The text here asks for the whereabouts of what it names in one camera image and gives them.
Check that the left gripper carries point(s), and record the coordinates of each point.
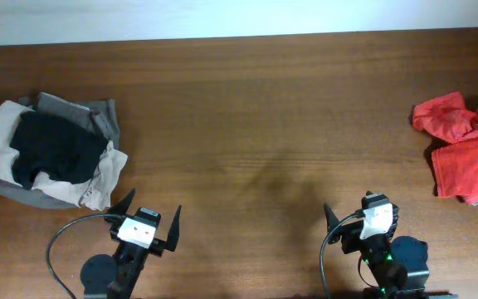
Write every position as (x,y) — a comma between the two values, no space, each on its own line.
(156,247)

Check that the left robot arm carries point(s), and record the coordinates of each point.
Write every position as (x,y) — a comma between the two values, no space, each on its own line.
(114,276)

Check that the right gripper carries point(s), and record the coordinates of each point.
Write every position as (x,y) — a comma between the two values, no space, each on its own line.
(348,242)

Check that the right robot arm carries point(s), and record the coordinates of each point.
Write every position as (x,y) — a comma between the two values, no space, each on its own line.
(398,265)

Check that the grey folded garment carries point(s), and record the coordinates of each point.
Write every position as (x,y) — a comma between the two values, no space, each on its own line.
(97,117)

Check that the beige folded garment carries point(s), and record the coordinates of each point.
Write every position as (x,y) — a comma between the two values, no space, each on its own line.
(50,194)

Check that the red t-shirt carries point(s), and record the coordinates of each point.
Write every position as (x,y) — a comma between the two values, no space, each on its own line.
(455,166)

